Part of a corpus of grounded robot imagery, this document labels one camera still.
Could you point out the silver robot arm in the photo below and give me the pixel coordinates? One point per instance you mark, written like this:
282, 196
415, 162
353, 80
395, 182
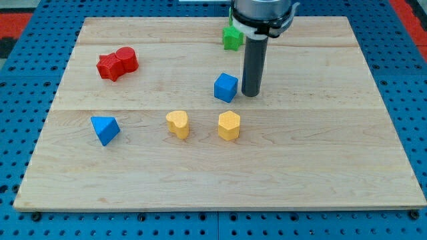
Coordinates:
259, 19

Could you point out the blue cube block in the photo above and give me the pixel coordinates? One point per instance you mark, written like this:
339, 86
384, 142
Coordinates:
225, 87

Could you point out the yellow hexagon block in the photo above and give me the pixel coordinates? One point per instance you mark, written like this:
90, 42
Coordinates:
229, 125

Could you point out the yellow heart block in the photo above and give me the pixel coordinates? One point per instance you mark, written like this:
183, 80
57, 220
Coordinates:
178, 123

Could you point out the light wooden board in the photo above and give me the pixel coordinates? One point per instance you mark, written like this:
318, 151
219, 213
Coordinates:
317, 137

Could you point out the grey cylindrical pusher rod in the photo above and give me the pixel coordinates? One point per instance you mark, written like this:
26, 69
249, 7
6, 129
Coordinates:
254, 58

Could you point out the green star block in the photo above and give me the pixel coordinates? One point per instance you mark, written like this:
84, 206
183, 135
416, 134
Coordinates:
232, 38

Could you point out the red cylinder block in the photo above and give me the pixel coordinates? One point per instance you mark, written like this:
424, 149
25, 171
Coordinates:
128, 58

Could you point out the blue triangular prism block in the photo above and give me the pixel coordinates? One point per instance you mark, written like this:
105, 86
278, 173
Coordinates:
106, 128

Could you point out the red star block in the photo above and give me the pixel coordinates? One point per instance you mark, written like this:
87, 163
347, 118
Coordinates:
110, 67

